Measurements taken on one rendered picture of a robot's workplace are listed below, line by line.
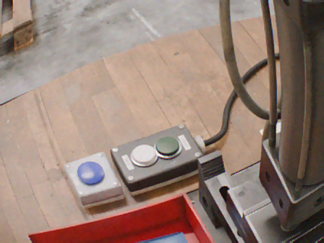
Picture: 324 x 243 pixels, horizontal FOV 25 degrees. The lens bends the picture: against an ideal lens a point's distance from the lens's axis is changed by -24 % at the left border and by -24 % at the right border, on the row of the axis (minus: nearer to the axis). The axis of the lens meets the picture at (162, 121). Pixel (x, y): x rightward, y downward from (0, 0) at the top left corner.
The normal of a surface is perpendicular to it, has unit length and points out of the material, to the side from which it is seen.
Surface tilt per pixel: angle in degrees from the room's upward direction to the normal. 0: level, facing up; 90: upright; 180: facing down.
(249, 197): 0
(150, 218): 90
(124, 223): 90
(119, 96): 0
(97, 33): 0
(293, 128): 90
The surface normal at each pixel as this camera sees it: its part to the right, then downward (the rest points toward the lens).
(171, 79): -0.07, -0.68
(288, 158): -0.84, 0.44
